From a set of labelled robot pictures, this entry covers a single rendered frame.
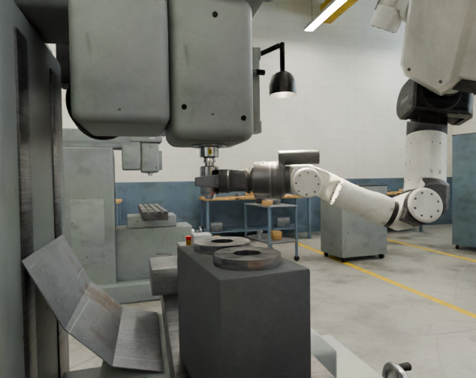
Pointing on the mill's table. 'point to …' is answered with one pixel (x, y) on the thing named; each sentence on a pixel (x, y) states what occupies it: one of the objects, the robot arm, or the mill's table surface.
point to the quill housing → (209, 72)
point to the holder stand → (242, 311)
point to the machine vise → (164, 274)
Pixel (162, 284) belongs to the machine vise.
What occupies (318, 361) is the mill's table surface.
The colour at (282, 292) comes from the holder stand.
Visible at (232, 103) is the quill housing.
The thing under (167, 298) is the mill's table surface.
